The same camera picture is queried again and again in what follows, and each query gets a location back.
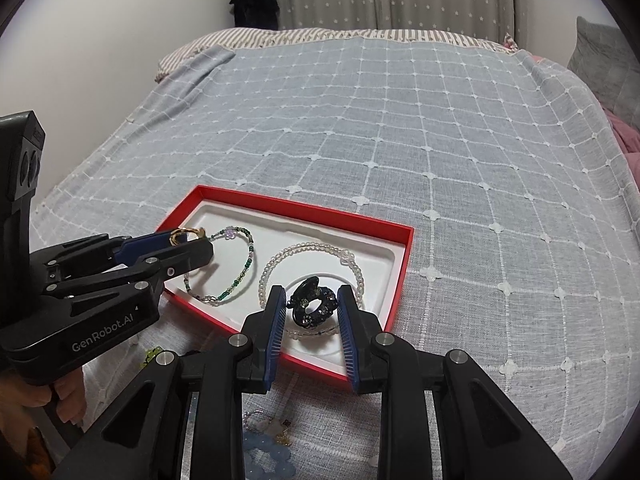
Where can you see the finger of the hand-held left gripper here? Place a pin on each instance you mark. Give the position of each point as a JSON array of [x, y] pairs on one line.
[[185, 257], [150, 247]]

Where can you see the person's left hand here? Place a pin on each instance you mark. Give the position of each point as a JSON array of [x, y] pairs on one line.
[[70, 400]]

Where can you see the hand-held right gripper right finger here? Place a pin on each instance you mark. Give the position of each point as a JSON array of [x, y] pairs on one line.
[[348, 335]]

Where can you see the small green bead trinket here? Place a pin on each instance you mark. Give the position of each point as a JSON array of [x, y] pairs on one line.
[[151, 355]]

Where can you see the pink cloth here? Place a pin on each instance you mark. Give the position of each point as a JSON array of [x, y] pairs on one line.
[[627, 132]]

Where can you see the black hanging garment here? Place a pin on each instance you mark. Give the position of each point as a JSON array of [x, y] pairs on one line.
[[255, 0]]

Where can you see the striped bed sheet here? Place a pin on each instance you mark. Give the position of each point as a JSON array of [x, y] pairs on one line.
[[260, 37]]

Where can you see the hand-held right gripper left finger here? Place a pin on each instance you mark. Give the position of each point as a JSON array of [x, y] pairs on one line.
[[272, 332]]

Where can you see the grey pillow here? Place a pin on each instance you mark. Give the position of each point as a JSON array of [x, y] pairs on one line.
[[607, 67]]

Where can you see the grey grid blanket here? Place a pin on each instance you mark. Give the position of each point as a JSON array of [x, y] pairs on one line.
[[400, 150]]

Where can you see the red jewelry box tray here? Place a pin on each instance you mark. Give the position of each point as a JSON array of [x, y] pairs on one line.
[[372, 255]]

